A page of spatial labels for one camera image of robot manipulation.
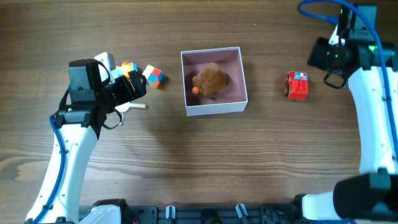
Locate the yellow duck toy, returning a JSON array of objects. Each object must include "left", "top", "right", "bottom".
[{"left": 111, "top": 61, "right": 138, "bottom": 80}]

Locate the brown plush toy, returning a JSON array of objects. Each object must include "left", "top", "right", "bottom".
[{"left": 192, "top": 63, "right": 227, "bottom": 97}]

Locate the red toy truck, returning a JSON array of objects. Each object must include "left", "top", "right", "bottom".
[{"left": 285, "top": 71, "right": 308, "bottom": 100}]

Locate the white cardboard box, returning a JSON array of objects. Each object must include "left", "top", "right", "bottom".
[{"left": 180, "top": 47, "right": 248, "bottom": 116}]

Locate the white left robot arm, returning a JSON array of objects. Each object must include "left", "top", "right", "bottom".
[{"left": 25, "top": 58, "right": 147, "bottom": 223}]

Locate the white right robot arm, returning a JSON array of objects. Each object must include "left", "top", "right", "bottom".
[{"left": 290, "top": 1, "right": 397, "bottom": 223}]

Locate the colourful two-by-two puzzle cube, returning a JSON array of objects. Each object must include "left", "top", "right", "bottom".
[{"left": 142, "top": 65, "right": 164, "bottom": 88}]

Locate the white wooden rattle drum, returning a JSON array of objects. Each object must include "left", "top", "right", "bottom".
[{"left": 115, "top": 102, "right": 147, "bottom": 126}]

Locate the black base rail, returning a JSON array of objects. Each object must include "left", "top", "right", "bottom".
[{"left": 79, "top": 202, "right": 312, "bottom": 224}]

